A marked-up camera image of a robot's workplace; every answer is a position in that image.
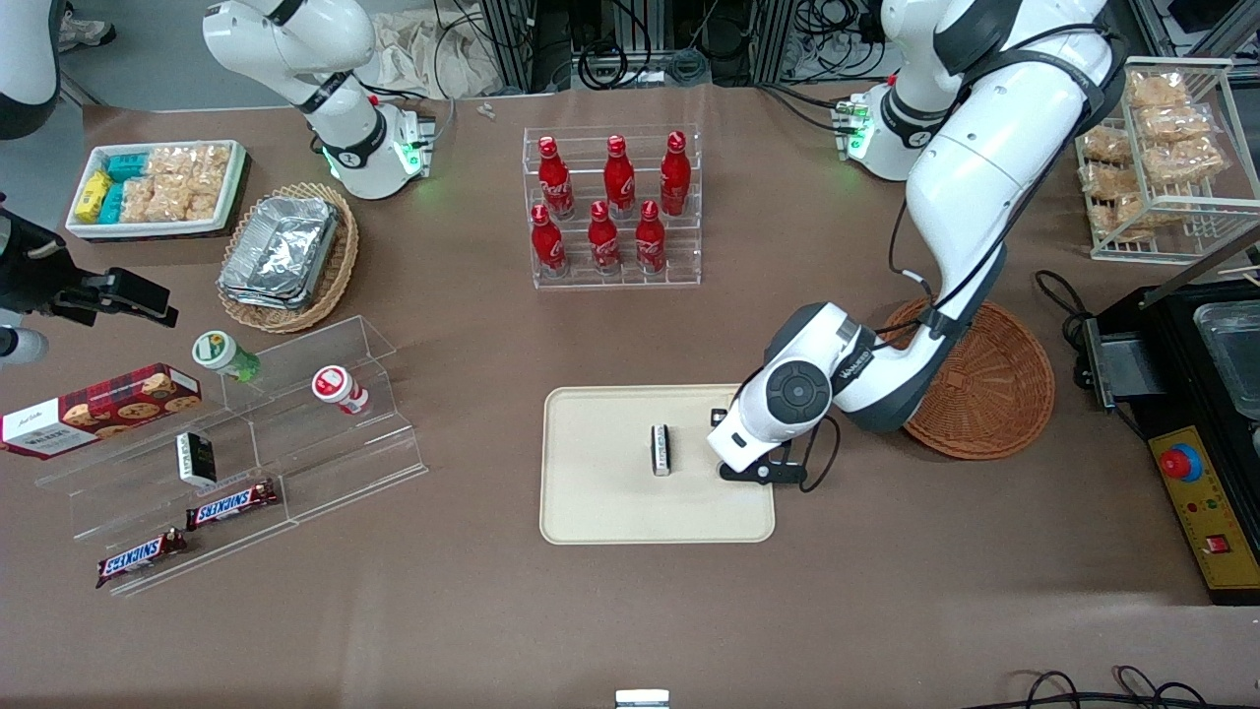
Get red white small bottle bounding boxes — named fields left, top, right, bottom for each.
left=311, top=365, right=371, bottom=417

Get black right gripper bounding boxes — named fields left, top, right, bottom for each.
left=0, top=211, right=180, bottom=329

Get clear fried snack bag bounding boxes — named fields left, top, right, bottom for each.
left=1125, top=71, right=1193, bottom=110
left=1137, top=103, right=1215, bottom=145
left=1082, top=127, right=1136, bottom=167
left=1147, top=138, right=1229, bottom=189
left=1080, top=162, right=1144, bottom=204
left=1090, top=195, right=1154, bottom=243

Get grey shoe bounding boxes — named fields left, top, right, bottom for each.
left=56, top=3, right=118, bottom=53

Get red cola bottle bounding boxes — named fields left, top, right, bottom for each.
left=602, top=135, right=637, bottom=221
left=660, top=131, right=693, bottom=219
left=634, top=200, right=668, bottom=277
left=537, top=136, right=577, bottom=221
left=587, top=201, right=624, bottom=277
left=530, top=204, right=570, bottom=280

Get white wire rack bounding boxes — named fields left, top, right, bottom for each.
left=1074, top=56, right=1260, bottom=265

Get red tartan cookie box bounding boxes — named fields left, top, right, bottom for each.
left=0, top=362, right=204, bottom=461

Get brown snickers bar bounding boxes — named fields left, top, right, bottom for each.
left=94, top=528, right=189, bottom=590
left=186, top=479, right=281, bottom=532

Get beige plastic tray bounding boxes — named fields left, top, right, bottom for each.
left=539, top=384, right=777, bottom=546

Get black cable on table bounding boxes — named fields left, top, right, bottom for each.
left=1032, top=268, right=1096, bottom=342

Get round brown wicker basket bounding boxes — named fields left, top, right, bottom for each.
left=876, top=298, right=1056, bottom=462

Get oval light wicker basket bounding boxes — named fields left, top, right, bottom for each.
left=217, top=182, right=360, bottom=335

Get green cup white lid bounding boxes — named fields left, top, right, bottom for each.
left=191, top=330, right=263, bottom=384

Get clear acrylic step shelf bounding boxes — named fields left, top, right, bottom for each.
left=33, top=315, right=430, bottom=598

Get white rectangular snack tray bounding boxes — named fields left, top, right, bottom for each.
left=66, top=140, right=248, bottom=241

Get small black box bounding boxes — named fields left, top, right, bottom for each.
left=175, top=431, right=219, bottom=489

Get grey metal bar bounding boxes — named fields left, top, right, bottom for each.
left=1140, top=225, right=1260, bottom=308

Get yellow snack packet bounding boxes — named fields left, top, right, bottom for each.
left=76, top=168, right=112, bottom=224

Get clear acrylic bottle rack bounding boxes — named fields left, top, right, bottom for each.
left=523, top=125, right=703, bottom=290

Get beige crumpled cloth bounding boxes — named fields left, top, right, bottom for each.
left=368, top=8, right=505, bottom=100

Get aluminium frame with cables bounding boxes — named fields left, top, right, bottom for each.
left=477, top=0, right=793, bottom=96

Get steel pan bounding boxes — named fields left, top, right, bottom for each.
left=1193, top=301, right=1260, bottom=420

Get black countertop appliance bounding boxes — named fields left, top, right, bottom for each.
left=1083, top=281, right=1260, bottom=444

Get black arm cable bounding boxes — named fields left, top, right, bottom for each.
left=733, top=25, right=1129, bottom=493

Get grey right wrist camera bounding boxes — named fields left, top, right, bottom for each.
left=0, top=328, right=49, bottom=367

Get clear rice cracker bag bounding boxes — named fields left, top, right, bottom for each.
left=120, top=177, right=158, bottom=225
left=187, top=169, right=230, bottom=221
left=153, top=175, right=194, bottom=223
left=148, top=145, right=233, bottom=181

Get red emergency stop button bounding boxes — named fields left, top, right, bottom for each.
left=1159, top=444, right=1205, bottom=484

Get yellow panel control box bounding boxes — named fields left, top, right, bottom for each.
left=1147, top=423, right=1260, bottom=607

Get grey metal bracket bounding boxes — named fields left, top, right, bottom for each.
left=1083, top=319, right=1168, bottom=411

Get stacked aluminium foil trays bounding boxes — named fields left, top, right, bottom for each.
left=218, top=195, right=342, bottom=312

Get black cables at edge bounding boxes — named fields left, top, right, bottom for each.
left=984, top=667, right=1260, bottom=709

